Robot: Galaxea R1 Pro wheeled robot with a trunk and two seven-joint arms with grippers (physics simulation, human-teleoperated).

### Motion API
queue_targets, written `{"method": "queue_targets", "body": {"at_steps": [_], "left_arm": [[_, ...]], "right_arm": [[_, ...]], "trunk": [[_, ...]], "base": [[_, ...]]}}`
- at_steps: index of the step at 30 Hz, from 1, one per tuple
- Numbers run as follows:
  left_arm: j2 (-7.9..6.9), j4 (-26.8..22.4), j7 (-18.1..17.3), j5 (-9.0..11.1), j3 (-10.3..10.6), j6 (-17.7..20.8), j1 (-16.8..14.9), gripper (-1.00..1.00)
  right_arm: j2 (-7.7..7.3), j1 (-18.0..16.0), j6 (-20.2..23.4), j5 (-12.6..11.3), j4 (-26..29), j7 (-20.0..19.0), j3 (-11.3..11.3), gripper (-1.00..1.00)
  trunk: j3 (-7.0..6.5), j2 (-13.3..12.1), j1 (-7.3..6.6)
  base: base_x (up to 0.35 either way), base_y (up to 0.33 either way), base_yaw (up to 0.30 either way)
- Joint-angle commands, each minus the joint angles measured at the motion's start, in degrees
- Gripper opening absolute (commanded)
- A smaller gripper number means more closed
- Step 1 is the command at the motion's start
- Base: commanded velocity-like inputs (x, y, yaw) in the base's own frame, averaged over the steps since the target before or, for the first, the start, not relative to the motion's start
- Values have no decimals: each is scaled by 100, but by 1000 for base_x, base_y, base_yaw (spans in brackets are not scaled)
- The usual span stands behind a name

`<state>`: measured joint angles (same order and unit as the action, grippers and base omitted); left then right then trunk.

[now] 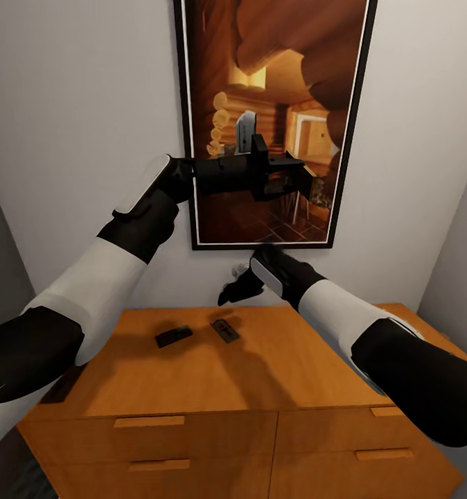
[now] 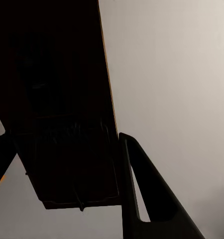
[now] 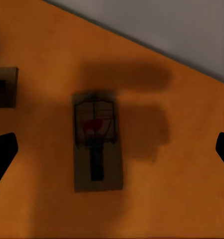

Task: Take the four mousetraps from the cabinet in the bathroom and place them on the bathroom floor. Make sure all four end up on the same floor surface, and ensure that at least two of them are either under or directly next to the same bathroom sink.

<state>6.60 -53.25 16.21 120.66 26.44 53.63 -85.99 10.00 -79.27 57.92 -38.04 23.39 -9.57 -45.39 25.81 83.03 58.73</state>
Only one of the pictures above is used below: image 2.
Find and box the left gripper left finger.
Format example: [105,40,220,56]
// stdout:
[0,135,17,181]

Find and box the mousetrap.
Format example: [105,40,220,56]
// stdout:
[0,0,121,211]

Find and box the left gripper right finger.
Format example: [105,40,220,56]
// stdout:
[119,132,205,239]

